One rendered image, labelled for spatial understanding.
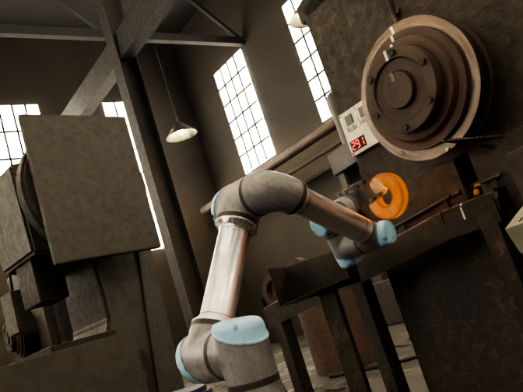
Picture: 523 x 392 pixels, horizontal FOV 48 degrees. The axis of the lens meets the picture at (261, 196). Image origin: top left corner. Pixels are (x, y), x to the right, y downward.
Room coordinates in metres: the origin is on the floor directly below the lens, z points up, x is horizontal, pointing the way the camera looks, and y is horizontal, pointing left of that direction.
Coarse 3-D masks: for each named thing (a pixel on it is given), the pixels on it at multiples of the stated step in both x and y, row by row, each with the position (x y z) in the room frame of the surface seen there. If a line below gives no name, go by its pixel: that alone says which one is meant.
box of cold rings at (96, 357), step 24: (120, 336) 3.59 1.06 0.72; (48, 360) 3.28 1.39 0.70; (72, 360) 3.37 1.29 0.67; (96, 360) 3.46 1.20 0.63; (120, 360) 3.56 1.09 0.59; (0, 384) 3.10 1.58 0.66; (24, 384) 3.18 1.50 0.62; (48, 384) 3.26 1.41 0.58; (72, 384) 3.35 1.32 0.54; (96, 384) 3.44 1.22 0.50; (120, 384) 3.53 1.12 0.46; (144, 384) 3.63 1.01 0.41
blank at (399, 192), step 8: (376, 176) 1.97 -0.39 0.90; (384, 176) 1.95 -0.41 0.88; (392, 176) 1.93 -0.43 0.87; (384, 184) 1.95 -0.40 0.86; (392, 184) 1.93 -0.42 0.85; (400, 184) 1.91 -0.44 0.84; (392, 192) 1.94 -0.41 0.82; (400, 192) 1.91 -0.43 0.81; (392, 200) 1.95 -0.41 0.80; (400, 200) 1.92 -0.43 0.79; (408, 200) 1.94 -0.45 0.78; (376, 208) 2.01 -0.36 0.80; (384, 208) 1.98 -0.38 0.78; (392, 208) 1.95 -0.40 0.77; (400, 208) 1.93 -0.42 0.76; (384, 216) 1.99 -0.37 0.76; (392, 216) 1.96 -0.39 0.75
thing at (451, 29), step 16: (416, 16) 1.79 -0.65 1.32; (432, 16) 1.75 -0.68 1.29; (384, 32) 1.90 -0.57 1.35; (448, 32) 1.73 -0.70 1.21; (464, 32) 1.74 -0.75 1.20; (464, 48) 1.71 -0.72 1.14; (368, 64) 1.98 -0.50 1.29; (480, 64) 1.72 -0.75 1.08; (480, 80) 1.70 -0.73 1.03; (480, 96) 1.72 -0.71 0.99; (368, 112) 2.04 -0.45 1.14; (480, 112) 1.78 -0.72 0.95; (464, 128) 1.79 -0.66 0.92; (384, 144) 2.02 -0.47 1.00; (448, 144) 1.84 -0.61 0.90; (416, 160) 1.95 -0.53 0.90
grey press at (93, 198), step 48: (48, 144) 3.69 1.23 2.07; (96, 144) 3.95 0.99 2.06; (0, 192) 3.92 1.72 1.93; (48, 192) 3.63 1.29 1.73; (96, 192) 3.88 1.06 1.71; (144, 192) 4.16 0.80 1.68; (0, 240) 4.07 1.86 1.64; (48, 240) 3.60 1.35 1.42; (96, 240) 3.81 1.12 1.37; (144, 240) 4.07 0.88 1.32; (48, 288) 3.95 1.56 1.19; (96, 288) 4.10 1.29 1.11; (144, 288) 4.28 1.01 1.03; (96, 336) 3.89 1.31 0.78; (144, 336) 4.24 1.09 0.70
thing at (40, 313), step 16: (16, 288) 5.85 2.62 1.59; (64, 304) 5.43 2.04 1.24; (48, 320) 5.33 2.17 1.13; (64, 320) 5.41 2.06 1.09; (16, 336) 5.45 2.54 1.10; (32, 336) 5.50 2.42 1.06; (48, 336) 5.34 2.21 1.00; (64, 336) 5.36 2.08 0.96; (16, 352) 5.55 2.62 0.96; (32, 352) 5.54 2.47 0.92
